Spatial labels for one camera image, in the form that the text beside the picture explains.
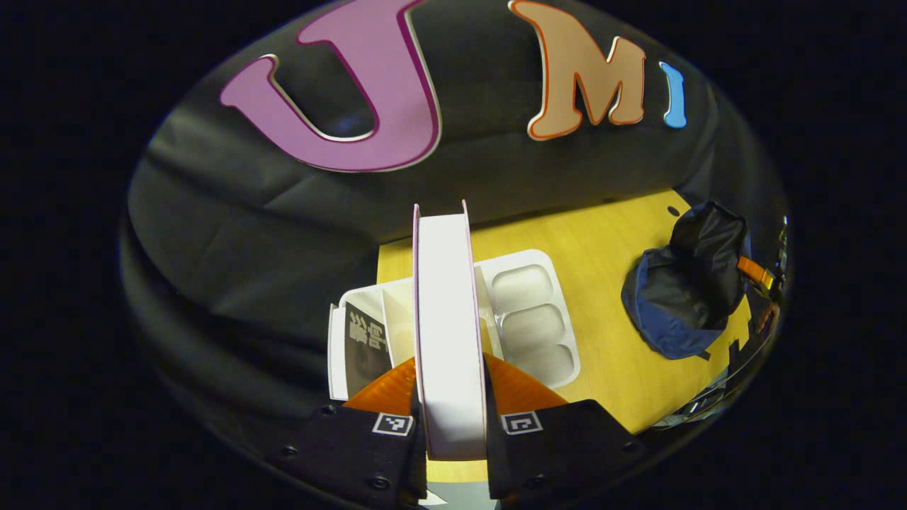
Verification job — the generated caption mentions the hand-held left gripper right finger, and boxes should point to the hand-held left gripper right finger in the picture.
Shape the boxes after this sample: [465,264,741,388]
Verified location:
[484,353,642,505]

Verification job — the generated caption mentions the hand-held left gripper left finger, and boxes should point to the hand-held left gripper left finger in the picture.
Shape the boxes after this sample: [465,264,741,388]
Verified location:
[273,358,428,507]

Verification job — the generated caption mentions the blue schoolbag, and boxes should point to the blue schoolbag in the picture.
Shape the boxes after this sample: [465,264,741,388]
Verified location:
[621,200,753,361]

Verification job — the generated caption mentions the black face cover book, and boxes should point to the black face cover book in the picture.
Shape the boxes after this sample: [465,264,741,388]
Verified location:
[328,301,394,401]

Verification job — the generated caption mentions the white bookshelf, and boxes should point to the white bookshelf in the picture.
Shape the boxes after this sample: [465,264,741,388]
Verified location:
[339,249,582,397]

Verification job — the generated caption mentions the pink book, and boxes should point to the pink book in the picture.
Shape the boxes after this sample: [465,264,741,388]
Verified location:
[412,200,490,461]

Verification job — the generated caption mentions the black backdrop cloth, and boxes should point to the black backdrop cloth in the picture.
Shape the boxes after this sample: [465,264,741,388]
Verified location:
[120,0,787,454]

